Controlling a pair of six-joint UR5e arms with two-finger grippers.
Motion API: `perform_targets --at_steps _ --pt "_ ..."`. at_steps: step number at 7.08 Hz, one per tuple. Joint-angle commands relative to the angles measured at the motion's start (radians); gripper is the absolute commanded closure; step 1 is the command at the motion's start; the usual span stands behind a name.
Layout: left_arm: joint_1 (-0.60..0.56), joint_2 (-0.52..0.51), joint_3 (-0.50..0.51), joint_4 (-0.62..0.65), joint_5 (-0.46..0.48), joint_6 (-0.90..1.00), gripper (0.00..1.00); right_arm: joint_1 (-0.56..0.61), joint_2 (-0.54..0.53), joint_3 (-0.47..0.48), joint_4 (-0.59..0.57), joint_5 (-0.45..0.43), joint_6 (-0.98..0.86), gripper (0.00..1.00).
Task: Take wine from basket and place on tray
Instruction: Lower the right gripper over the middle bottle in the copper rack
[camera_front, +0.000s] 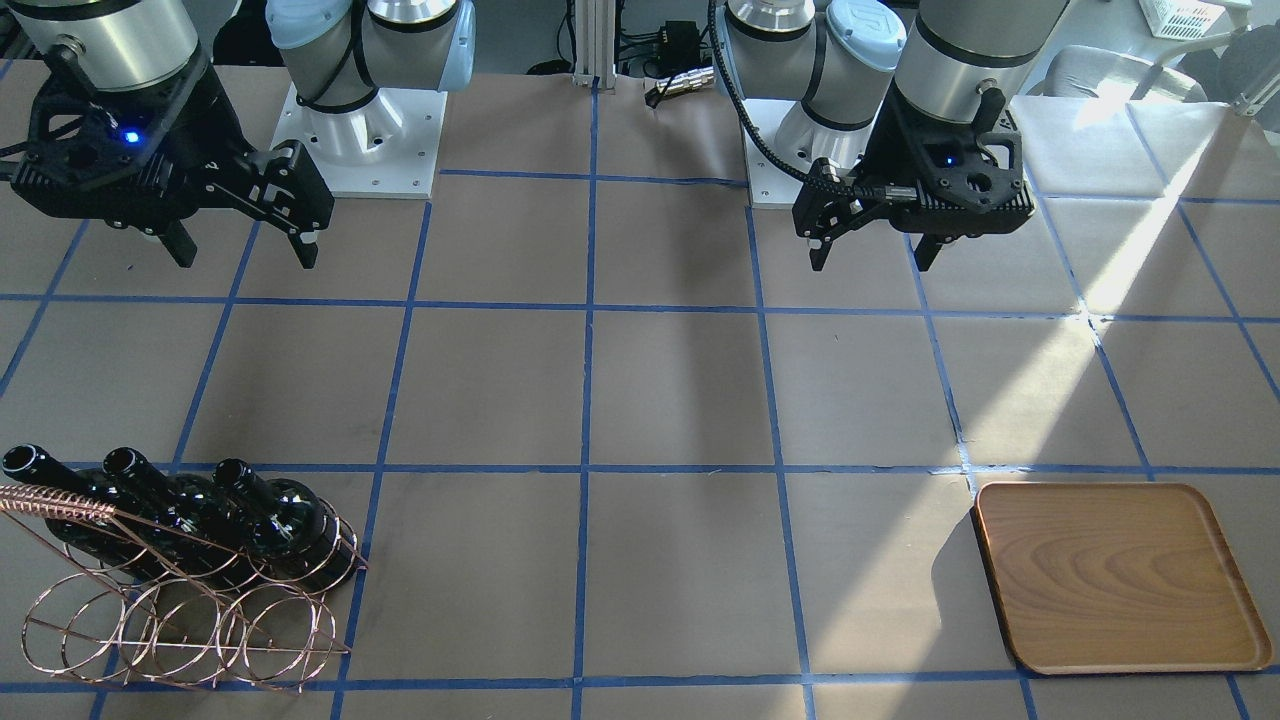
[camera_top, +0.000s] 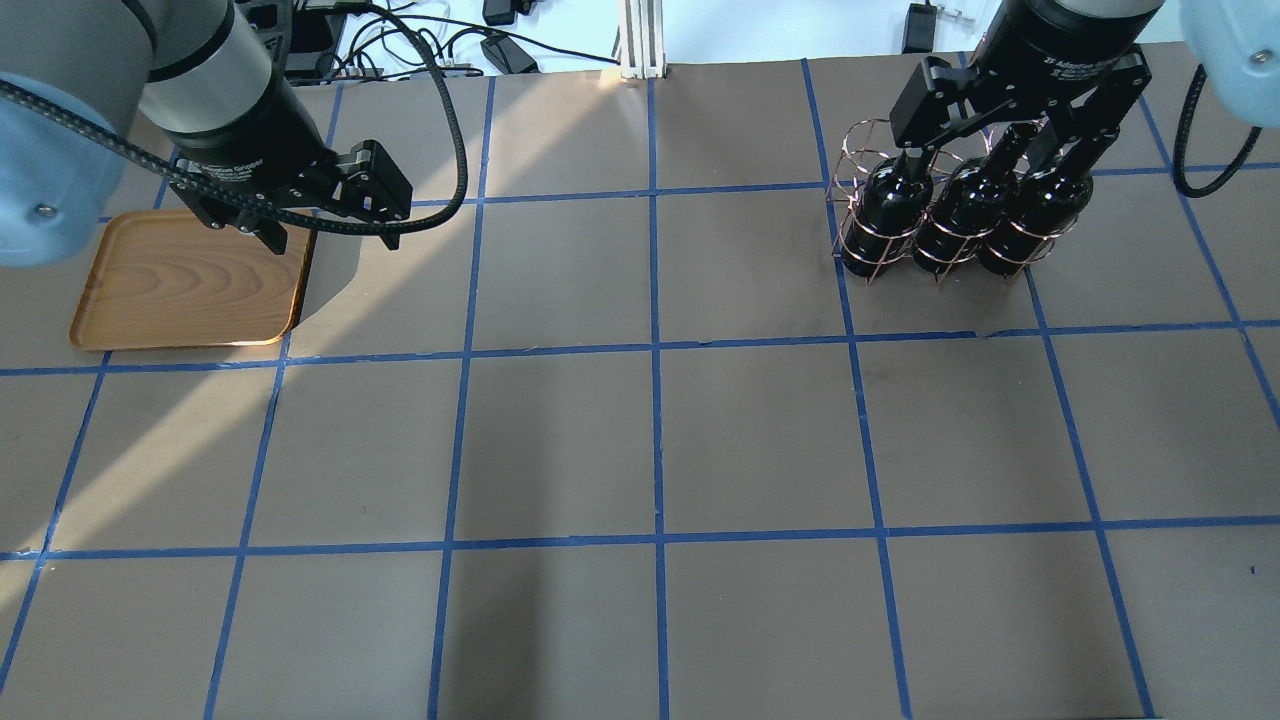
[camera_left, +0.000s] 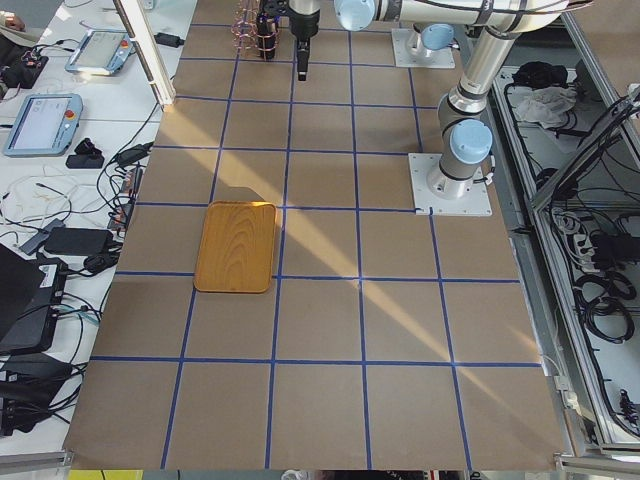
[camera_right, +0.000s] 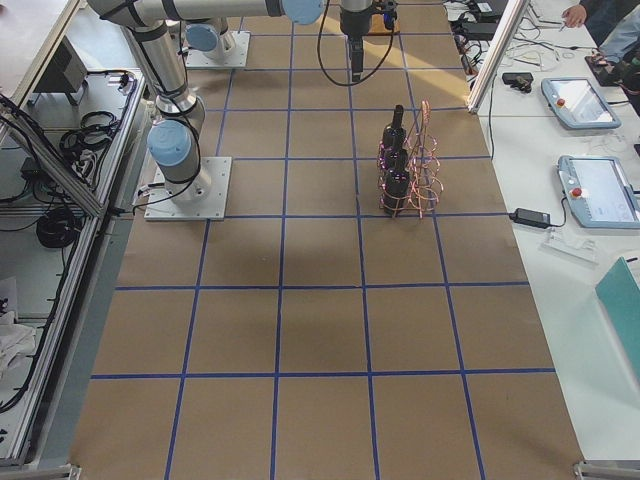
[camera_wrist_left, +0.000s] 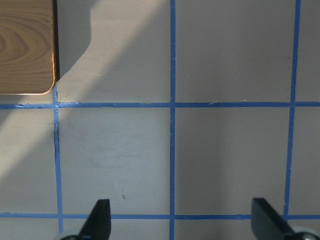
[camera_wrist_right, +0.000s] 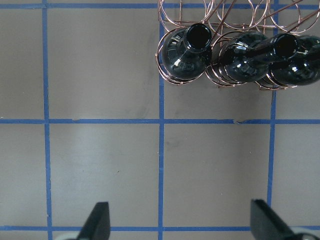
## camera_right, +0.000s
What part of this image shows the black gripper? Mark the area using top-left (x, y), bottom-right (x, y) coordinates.
top-left (340, 0), bottom-right (373, 83)

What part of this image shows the dark wine bottle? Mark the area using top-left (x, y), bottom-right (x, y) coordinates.
top-left (383, 148), bottom-right (409, 189)
top-left (383, 168), bottom-right (410, 216)
top-left (381, 104), bottom-right (406, 152)

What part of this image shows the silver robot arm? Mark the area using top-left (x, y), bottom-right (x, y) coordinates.
top-left (89, 1), bottom-right (329, 201)
top-left (185, 18), bottom-right (236, 68)

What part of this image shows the teach pendant far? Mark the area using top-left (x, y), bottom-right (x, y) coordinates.
top-left (541, 77), bottom-right (621, 130)

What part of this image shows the teach pendant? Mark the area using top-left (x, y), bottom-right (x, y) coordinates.
top-left (541, 77), bottom-right (621, 130)
top-left (557, 155), bottom-right (639, 230)

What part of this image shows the black power adapter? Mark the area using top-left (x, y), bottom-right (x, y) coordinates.
top-left (509, 208), bottom-right (551, 229)

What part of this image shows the teach pendant near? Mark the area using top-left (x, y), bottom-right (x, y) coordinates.
top-left (557, 155), bottom-right (639, 230)

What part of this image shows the grey control box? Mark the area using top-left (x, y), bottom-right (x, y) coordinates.
top-left (36, 37), bottom-right (88, 106)

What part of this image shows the teal board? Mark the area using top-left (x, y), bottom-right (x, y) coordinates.
top-left (596, 255), bottom-right (640, 377)

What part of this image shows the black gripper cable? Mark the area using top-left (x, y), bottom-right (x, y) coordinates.
top-left (316, 0), bottom-right (396, 88)

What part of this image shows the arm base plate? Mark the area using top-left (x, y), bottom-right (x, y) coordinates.
top-left (186, 25), bottom-right (251, 70)
top-left (144, 157), bottom-right (232, 221)

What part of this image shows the copper wire bottle basket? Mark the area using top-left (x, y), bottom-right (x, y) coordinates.
top-left (377, 100), bottom-right (444, 217)

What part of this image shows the aluminium frame post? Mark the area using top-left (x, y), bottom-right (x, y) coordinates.
top-left (467, 0), bottom-right (528, 114)

